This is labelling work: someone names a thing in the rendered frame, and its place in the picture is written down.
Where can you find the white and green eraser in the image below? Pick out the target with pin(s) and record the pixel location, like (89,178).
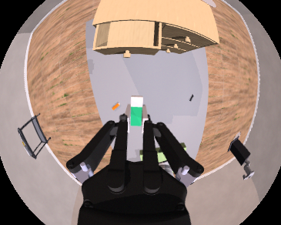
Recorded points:
(136,110)

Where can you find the brown wooden drawer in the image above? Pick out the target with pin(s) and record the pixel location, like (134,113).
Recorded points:
(128,37)
(175,32)
(171,49)
(177,44)

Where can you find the small wooden chest of drawers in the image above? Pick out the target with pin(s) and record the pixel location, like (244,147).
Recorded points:
(193,15)

